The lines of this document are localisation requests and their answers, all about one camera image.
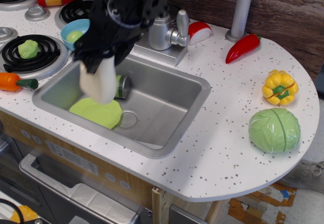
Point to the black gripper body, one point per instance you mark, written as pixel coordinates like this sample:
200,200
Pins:
103,31

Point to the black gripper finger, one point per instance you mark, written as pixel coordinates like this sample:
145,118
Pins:
91,60
122,50

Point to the cream detergent bottle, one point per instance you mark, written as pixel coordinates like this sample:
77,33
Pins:
102,85

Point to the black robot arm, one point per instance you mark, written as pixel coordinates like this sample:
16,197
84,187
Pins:
132,13

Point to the silver sink basin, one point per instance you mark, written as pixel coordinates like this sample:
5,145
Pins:
161,105

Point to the green ball in bowl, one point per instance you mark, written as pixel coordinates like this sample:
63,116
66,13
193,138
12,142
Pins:
74,36

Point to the green pea can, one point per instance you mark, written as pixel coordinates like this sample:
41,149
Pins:
123,86

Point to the light blue bowl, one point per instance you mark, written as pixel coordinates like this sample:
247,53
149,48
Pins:
81,25

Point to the back right stove burner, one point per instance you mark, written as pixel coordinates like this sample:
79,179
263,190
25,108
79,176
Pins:
75,10

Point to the front left stove burner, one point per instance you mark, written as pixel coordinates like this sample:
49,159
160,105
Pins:
52,56

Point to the silver toy faucet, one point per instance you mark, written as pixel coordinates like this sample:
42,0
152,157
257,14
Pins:
166,43

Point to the light green plate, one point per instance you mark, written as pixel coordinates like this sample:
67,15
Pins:
107,115

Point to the green lettuce piece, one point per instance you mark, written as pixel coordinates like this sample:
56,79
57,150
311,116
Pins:
28,49

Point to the grey stove knob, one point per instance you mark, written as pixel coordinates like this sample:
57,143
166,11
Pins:
7,34
36,13

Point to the red white sushi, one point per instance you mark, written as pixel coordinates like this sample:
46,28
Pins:
199,31

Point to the orange toy carrot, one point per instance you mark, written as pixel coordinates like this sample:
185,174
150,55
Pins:
12,82

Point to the grey stove knob left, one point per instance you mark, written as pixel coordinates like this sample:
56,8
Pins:
7,34

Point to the red chili pepper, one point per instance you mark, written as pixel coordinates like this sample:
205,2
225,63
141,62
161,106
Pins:
245,45

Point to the grey support pole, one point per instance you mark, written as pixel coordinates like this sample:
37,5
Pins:
238,29

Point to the yellow bell pepper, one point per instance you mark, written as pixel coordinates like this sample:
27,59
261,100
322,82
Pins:
280,88

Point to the green cabbage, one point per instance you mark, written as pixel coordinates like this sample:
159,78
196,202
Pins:
274,130

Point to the silver oven door handle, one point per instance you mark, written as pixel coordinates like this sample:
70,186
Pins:
73,197

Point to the yellow object with black cable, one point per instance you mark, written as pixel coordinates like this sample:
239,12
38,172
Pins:
21,214

